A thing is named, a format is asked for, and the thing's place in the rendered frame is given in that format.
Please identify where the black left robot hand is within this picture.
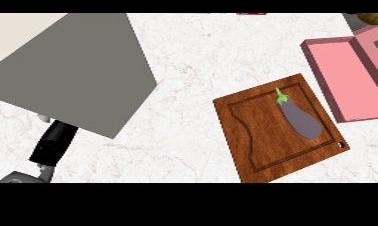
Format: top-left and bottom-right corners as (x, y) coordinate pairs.
(28, 119), (80, 167)

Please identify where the brown wooden cutting board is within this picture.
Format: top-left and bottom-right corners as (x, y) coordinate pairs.
(212, 72), (353, 184)

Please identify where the pink cardboard box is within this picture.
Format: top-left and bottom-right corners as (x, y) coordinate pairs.
(300, 24), (378, 124)

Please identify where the large flat grey door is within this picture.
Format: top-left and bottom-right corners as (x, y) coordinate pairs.
(0, 12), (158, 140)

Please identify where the pale beige appliance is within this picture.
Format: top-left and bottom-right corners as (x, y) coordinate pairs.
(0, 12), (70, 62)

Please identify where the purple eggplant with green stem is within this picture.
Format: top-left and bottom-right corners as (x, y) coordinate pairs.
(274, 87), (325, 141)

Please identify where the brown round object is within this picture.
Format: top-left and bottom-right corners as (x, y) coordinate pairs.
(356, 12), (378, 26)

